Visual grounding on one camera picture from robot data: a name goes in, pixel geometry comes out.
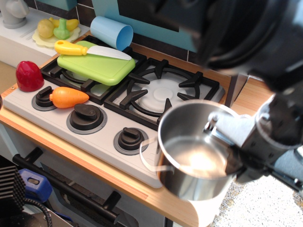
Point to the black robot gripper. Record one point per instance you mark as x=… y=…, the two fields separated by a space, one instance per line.
x=264 y=144

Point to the stainless steel pot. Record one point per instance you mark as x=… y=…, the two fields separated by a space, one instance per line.
x=191 y=158

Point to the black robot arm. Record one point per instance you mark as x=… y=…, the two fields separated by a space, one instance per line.
x=262 y=38

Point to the black right stove knob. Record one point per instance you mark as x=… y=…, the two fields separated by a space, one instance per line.
x=127 y=141

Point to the black stove knob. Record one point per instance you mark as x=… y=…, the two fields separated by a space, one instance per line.
x=86 y=119
x=41 y=101
x=127 y=141

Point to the grey toy stove top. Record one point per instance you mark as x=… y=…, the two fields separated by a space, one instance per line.
x=110 y=122

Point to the black middle stove knob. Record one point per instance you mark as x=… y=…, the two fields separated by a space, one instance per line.
x=86 y=119

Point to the black left stove knob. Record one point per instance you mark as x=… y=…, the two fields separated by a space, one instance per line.
x=41 y=101

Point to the black right burner grate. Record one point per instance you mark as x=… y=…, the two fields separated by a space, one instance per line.
x=153 y=88

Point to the black burner grate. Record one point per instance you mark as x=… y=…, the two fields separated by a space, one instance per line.
x=97 y=91
x=153 y=88

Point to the teal toy microwave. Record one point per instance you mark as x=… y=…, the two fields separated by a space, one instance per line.
x=143 y=22

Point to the green plastic cutting board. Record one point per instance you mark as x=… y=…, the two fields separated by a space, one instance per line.
x=105 y=70

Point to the light blue plastic cup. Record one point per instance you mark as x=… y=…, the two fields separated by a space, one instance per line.
x=113 y=33

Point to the orange toy carrot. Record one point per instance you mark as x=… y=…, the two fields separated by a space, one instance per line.
x=65 y=97

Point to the black left burner grate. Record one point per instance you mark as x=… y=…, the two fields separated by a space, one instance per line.
x=97 y=91

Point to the yellow toy banana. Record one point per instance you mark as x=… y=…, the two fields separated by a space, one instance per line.
x=70 y=24

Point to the green toy broccoli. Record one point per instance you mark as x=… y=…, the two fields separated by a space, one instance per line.
x=61 y=32

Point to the blue clamp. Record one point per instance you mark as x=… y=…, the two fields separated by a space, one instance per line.
x=37 y=187

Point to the pale yellow toy plate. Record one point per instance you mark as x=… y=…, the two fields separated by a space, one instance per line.
x=49 y=42

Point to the red toy pepper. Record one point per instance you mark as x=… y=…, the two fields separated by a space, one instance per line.
x=29 y=77

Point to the yellow toy potato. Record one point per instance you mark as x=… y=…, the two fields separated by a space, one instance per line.
x=45 y=28

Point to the white toy sink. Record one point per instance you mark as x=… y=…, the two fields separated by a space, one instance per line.
x=17 y=45

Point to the grey toy faucet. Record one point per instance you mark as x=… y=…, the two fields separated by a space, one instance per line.
x=14 y=13

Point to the dark brown shelf post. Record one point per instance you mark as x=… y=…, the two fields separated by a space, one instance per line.
x=236 y=85

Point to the yellow handled toy knife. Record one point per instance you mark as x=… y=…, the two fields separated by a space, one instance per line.
x=66 y=48

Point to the black oven door handle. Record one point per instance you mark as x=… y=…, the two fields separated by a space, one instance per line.
x=105 y=210

